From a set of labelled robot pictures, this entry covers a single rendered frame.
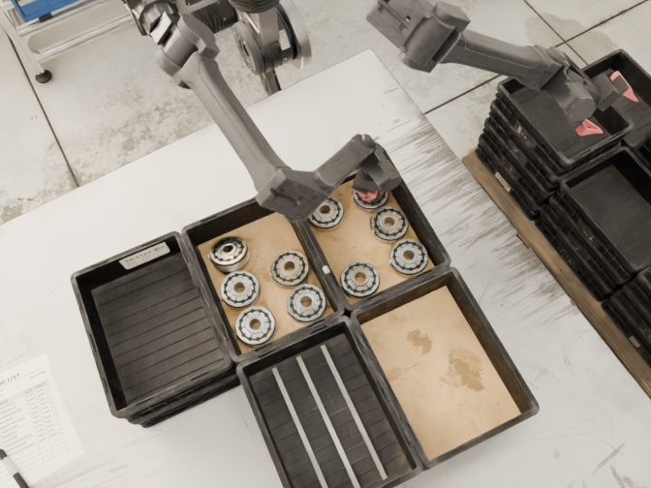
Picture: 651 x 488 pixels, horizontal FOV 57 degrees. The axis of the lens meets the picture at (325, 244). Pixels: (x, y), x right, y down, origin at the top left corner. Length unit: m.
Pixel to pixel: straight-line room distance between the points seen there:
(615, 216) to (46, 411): 1.96
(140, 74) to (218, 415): 2.00
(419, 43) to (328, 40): 2.17
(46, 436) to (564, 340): 1.43
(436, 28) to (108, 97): 2.35
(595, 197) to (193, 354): 1.55
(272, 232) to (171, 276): 0.30
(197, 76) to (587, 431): 1.29
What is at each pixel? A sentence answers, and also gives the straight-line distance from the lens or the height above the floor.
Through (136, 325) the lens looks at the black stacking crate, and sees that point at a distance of 1.66.
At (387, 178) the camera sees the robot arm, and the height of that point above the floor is 1.08.
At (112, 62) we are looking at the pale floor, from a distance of 3.32.
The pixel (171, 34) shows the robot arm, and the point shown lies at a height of 1.47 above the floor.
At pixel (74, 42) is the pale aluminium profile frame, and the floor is 0.14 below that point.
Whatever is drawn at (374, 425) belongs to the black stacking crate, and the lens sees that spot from 1.52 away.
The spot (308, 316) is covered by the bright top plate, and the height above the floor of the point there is 0.86.
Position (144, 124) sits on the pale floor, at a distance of 3.02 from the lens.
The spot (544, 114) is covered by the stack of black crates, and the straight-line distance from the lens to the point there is 2.40.
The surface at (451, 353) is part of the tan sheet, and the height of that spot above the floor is 0.83.
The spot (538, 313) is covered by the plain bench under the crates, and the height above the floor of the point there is 0.70.
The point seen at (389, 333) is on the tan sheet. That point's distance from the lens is 1.56.
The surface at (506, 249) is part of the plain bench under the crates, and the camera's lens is 1.84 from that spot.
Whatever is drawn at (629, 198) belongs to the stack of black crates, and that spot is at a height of 0.38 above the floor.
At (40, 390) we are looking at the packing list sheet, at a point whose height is 0.70.
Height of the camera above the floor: 2.33
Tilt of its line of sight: 66 degrees down
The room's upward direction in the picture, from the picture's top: 4 degrees counter-clockwise
